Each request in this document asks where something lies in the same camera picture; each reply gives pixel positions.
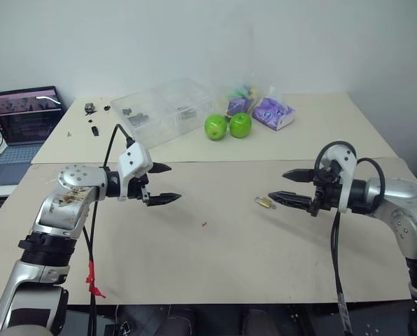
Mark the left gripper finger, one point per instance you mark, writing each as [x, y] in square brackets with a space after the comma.
[159, 168]
[163, 199]

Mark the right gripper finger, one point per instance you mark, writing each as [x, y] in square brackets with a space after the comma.
[299, 175]
[292, 200]

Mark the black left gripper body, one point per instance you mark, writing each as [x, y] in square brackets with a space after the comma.
[136, 189]

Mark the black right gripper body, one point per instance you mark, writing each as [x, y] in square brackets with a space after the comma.
[329, 196]

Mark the brass padlock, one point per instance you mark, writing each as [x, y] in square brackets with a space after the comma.
[263, 203]

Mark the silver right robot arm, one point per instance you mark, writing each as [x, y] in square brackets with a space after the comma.
[401, 199]

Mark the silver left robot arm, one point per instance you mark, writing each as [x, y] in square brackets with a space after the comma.
[65, 206]

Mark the small red scrap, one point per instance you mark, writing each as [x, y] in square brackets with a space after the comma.
[204, 223]

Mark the black small parts cluster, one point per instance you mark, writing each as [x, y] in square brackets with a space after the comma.
[135, 118]

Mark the dark small part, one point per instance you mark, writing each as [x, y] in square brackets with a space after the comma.
[189, 112]

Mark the clear plastic compartment box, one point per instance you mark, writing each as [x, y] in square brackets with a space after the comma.
[166, 105]

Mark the purple tissue pack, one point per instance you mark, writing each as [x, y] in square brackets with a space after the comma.
[271, 113]

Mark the green apple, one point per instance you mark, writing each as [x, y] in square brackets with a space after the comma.
[240, 125]
[215, 127]

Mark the small black block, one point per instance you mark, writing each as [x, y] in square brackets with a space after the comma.
[95, 130]

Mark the purple pack in bag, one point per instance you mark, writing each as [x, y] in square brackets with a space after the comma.
[238, 106]

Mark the black metal gadget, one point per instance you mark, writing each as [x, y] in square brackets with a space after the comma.
[89, 108]

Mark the red tape piece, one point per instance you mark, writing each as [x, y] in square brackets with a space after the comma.
[91, 276]

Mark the clear plastic bag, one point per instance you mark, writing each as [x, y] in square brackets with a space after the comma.
[220, 90]

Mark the colourful small items bundle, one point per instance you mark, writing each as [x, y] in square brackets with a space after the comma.
[243, 91]

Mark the open laptop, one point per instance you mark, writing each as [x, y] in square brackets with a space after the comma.
[23, 115]

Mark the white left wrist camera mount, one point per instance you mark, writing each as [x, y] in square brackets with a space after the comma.
[135, 159]

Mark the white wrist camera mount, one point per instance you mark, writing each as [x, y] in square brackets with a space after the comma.
[135, 159]
[346, 175]

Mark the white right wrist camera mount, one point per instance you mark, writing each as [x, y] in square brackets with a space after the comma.
[346, 175]

